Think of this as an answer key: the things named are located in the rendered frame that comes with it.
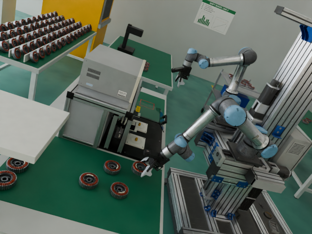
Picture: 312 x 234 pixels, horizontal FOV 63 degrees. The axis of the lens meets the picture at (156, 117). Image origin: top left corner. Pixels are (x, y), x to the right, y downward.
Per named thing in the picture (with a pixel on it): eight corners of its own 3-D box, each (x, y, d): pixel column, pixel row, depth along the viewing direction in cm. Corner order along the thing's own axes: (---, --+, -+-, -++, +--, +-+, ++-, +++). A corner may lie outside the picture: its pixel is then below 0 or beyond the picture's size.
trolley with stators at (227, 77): (227, 120, 521) (252, 75, 476) (239, 148, 432) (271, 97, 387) (200, 111, 514) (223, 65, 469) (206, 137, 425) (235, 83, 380)
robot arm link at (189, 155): (192, 147, 174) (183, 138, 169) (197, 158, 165) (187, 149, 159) (183, 154, 176) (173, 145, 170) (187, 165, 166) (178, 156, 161)
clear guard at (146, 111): (164, 117, 204) (167, 111, 202) (164, 132, 183) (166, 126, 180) (125, 103, 200) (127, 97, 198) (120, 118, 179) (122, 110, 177)
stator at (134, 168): (146, 166, 174) (148, 162, 173) (148, 178, 165) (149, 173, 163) (130, 163, 172) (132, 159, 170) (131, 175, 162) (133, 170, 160)
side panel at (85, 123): (97, 146, 185) (108, 109, 170) (96, 149, 182) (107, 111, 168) (59, 134, 182) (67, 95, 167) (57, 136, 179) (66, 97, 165)
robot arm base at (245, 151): (249, 148, 202) (255, 138, 198) (257, 160, 189) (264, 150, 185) (232, 144, 198) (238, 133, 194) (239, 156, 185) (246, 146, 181)
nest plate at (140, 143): (145, 139, 211) (145, 138, 211) (143, 149, 198) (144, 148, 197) (127, 133, 209) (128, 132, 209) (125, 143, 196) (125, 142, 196)
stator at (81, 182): (96, 191, 149) (98, 186, 148) (77, 188, 146) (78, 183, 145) (98, 178, 159) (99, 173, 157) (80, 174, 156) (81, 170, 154)
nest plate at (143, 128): (147, 125, 233) (147, 123, 232) (146, 133, 219) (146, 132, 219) (131, 119, 231) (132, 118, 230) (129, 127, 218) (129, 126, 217)
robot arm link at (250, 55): (260, 66, 207) (199, 72, 212) (256, 62, 217) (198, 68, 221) (261, 52, 202) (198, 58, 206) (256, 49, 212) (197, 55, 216)
